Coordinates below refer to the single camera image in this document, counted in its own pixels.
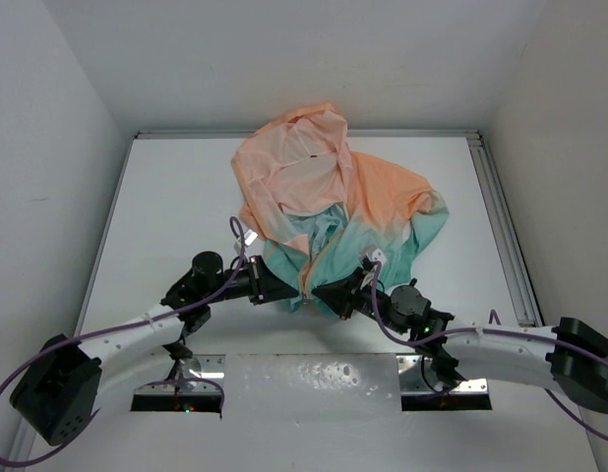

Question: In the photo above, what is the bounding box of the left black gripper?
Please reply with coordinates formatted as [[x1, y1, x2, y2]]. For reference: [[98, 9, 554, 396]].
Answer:
[[204, 254, 297, 304]]

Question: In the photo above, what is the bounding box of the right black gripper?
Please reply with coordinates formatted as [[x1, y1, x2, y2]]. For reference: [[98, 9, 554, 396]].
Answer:
[[313, 266, 407, 335]]

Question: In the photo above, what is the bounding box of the orange and teal jacket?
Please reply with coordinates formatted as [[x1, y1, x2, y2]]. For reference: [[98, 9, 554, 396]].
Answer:
[[231, 104, 449, 312]]

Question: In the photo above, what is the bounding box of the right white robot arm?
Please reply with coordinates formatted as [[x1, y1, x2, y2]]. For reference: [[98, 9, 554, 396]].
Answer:
[[313, 268, 608, 415]]

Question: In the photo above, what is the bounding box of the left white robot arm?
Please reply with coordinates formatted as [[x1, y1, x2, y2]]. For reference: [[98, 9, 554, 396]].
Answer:
[[10, 251, 298, 446]]

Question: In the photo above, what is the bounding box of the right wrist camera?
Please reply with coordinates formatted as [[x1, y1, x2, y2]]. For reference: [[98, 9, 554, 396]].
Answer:
[[359, 245, 387, 270]]

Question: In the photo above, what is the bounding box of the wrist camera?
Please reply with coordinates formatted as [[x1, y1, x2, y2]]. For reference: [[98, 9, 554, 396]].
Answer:
[[359, 245, 387, 270], [235, 229, 258, 251]]

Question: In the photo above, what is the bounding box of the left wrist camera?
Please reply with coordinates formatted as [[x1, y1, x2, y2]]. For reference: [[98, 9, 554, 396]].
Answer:
[[235, 229, 258, 251]]

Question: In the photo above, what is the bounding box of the metal base plate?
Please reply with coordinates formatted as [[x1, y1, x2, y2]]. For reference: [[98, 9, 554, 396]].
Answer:
[[131, 354, 492, 413]]

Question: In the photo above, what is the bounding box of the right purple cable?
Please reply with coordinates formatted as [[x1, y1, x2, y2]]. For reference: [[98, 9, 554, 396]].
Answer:
[[367, 260, 608, 449]]

